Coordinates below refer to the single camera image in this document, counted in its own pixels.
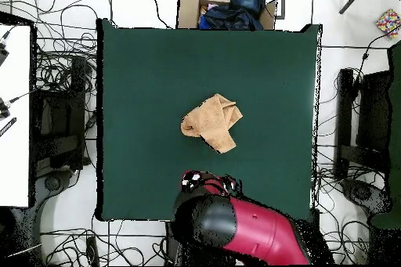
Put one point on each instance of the multicoloured patterned cube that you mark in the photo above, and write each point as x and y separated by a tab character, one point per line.
388	22

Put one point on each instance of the white desk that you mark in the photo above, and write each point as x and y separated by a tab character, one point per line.
15	160

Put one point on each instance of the navy shiny garment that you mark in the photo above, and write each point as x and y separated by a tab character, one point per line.
228	18

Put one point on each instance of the tan terry towel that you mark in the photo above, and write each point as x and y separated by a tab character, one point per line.
213	119

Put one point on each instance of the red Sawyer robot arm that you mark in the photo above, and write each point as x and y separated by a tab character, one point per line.
266	232

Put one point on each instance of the black stand frame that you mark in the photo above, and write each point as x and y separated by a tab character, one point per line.
59	116
374	107

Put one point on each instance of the black perforated strip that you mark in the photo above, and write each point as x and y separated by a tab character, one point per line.
7	126

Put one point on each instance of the brown cardboard box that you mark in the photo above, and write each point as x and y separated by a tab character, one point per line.
188	10

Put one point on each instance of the black device on desk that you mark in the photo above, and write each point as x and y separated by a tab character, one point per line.
3	54

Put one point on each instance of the grey round stand base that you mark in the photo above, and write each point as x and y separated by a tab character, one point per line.
52	183
361	191

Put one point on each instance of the dark green table cloth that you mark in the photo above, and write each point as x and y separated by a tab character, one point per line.
141	91

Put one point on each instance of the green draped cloth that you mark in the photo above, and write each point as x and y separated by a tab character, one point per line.
396	123

